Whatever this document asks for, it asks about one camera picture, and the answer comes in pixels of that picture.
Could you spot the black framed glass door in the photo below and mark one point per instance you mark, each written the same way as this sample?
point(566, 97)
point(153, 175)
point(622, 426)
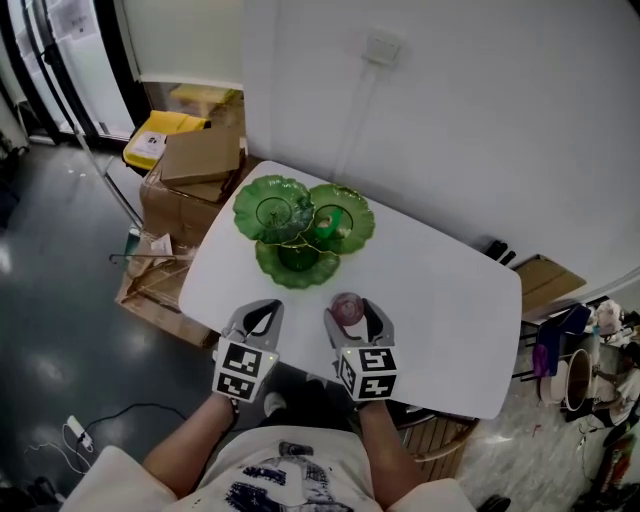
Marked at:
point(75, 60)

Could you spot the round glass-top table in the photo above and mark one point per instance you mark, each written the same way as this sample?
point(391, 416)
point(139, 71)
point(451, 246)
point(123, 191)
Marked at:
point(580, 380)

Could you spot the person's white printed shirt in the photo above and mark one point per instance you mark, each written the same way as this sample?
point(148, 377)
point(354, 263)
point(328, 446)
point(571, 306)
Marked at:
point(300, 480)

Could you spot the wooden step platform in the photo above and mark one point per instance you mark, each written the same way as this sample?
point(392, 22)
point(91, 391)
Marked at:
point(440, 450)

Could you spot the small green bottle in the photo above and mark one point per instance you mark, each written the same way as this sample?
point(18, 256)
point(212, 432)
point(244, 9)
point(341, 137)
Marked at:
point(327, 227)

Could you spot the blue chair purple cloth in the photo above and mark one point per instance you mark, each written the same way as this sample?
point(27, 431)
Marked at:
point(555, 340)

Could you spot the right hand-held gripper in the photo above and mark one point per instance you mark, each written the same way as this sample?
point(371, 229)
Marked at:
point(372, 372)

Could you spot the large cardboard box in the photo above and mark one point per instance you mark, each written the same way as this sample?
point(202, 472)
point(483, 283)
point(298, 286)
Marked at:
point(165, 210)

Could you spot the white power strip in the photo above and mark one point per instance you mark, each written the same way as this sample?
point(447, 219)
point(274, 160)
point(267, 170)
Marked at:
point(80, 432)

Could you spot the small pink round object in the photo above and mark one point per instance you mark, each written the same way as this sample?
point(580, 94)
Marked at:
point(347, 310)

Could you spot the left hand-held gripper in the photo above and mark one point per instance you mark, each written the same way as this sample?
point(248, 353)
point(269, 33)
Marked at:
point(240, 367)

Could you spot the person's left forearm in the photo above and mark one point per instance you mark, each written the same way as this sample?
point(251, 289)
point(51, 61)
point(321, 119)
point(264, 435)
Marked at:
point(185, 450)

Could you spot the small open cardboard box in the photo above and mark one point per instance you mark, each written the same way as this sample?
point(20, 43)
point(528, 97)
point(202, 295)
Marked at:
point(200, 155)

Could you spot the person's right forearm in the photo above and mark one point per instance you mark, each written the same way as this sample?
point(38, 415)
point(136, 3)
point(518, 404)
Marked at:
point(387, 450)

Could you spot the pale fabric bundle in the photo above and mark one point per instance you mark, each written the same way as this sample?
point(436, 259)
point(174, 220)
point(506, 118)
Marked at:
point(610, 317)

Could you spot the person's right shoe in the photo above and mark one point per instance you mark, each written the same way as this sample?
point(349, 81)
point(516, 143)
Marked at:
point(316, 380)

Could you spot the wooden chair dark seat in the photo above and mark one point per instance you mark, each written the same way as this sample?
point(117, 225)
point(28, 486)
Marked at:
point(450, 435)

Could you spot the yellow lidded bin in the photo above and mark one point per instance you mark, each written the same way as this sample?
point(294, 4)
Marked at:
point(150, 135)

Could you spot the green tiered glass dish stand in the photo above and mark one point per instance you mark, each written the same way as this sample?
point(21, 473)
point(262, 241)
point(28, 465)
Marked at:
point(272, 210)

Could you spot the person's dark trousers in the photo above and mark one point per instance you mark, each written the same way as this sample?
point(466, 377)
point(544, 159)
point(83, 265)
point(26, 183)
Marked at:
point(310, 410)

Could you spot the black cylindrical object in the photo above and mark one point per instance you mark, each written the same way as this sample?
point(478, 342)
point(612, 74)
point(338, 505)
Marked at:
point(493, 248)
point(507, 257)

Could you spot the white round tub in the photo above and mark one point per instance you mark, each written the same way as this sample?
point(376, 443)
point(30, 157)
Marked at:
point(552, 382)

